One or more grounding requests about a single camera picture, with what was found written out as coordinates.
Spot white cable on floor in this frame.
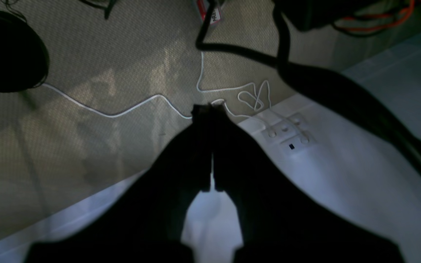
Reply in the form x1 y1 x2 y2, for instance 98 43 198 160
41 51 273 119

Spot red white label box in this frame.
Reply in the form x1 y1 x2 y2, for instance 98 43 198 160
196 0 227 26

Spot black round base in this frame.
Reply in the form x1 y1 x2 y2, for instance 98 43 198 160
0 11 50 93

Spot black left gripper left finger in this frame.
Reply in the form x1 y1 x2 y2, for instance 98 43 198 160
24 105 212 263

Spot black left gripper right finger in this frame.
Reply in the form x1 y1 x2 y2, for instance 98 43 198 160
210 106 404 263

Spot thick black cable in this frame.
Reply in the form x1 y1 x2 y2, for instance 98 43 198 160
196 0 421 203

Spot orange cable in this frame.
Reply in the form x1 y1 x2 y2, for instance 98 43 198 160
335 0 416 33

